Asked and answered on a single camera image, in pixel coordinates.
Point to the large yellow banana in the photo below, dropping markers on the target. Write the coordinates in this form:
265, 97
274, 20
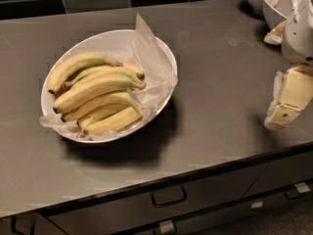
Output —
96, 84

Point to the grey drawer front right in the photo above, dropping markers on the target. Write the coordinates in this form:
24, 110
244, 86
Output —
275, 186

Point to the white label tag bottom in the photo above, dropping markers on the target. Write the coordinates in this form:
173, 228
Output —
166, 227

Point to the white label tag middle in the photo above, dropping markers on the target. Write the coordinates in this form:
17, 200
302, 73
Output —
256, 205

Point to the bottom yellow banana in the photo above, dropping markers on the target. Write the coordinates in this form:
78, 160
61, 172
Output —
113, 123

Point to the white label tag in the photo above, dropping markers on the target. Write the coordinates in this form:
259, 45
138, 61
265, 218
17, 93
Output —
302, 188
256, 205
166, 227

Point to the white label tag right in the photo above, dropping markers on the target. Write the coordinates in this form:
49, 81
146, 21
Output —
302, 188

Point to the black drawer handle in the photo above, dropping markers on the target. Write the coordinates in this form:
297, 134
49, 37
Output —
168, 196

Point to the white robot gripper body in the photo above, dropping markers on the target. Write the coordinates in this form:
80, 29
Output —
299, 36

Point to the grey drawer front left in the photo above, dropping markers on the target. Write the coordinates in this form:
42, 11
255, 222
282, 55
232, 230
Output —
180, 204

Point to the grey drawer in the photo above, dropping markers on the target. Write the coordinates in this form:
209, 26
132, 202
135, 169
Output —
275, 186
180, 204

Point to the translucent plastic bag liner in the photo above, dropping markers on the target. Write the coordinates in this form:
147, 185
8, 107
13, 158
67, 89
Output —
109, 85

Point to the bread piece on counter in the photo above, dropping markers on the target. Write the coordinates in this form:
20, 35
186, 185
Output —
276, 35

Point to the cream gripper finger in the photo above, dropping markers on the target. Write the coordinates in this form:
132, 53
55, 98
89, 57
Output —
278, 84
296, 94

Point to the large white oval bowl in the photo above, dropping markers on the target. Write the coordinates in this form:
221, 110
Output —
139, 47

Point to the top yellow banana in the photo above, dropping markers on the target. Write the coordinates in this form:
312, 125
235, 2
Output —
66, 68

